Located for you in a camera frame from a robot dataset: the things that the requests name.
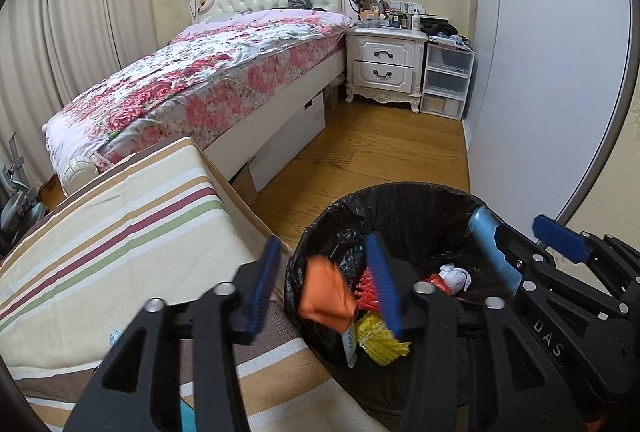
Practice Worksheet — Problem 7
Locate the yellow foam fruit net bundle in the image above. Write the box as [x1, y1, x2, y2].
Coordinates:
[356, 312, 412, 367]

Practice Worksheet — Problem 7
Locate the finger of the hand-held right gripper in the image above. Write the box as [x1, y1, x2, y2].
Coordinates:
[531, 215, 636, 278]
[470, 206, 556, 298]

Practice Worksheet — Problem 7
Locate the beige curtain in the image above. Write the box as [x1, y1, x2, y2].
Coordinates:
[0, 0, 161, 153]

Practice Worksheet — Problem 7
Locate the clear plastic drawer unit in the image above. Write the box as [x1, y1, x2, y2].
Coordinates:
[420, 41, 475, 122]

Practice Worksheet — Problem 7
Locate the white cardboard box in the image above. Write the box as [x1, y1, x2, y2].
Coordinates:
[248, 93, 327, 193]

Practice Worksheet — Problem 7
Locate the grey wardrobe door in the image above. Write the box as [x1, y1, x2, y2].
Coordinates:
[462, 0, 636, 233]

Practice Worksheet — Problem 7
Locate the smooth orange packet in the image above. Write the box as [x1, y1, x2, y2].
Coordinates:
[299, 255, 357, 332]

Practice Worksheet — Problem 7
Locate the floral quilt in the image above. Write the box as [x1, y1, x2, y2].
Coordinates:
[47, 10, 353, 168]

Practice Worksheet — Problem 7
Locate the grey office chair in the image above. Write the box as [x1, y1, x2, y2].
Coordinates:
[0, 132, 43, 253]

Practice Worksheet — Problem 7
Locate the black cloth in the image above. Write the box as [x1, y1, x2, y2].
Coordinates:
[420, 18, 471, 46]

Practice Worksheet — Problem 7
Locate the bin with black bag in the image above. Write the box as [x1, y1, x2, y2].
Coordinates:
[284, 182, 516, 418]

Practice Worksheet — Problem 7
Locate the striped tablecloth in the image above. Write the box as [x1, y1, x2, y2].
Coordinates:
[0, 137, 388, 432]

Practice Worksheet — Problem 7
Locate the white nightstand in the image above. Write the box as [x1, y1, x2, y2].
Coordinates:
[345, 26, 430, 114]

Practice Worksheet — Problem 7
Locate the red and white wrapper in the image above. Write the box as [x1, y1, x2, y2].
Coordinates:
[425, 273, 453, 295]

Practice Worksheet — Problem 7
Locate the person's right forearm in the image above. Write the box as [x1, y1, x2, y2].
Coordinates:
[582, 414, 640, 432]

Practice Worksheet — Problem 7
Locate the white crumpled paper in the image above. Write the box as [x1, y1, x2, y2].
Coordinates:
[439, 263, 473, 295]

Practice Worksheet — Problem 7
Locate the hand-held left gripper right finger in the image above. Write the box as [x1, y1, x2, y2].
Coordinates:
[365, 232, 586, 432]

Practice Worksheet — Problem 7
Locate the group of bottles and jars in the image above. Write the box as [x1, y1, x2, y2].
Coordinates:
[357, 0, 426, 30]

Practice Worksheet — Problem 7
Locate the orange foam fruit net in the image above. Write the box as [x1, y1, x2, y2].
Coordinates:
[356, 267, 383, 313]

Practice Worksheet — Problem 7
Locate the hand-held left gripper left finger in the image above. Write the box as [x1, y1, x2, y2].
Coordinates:
[64, 236, 283, 432]

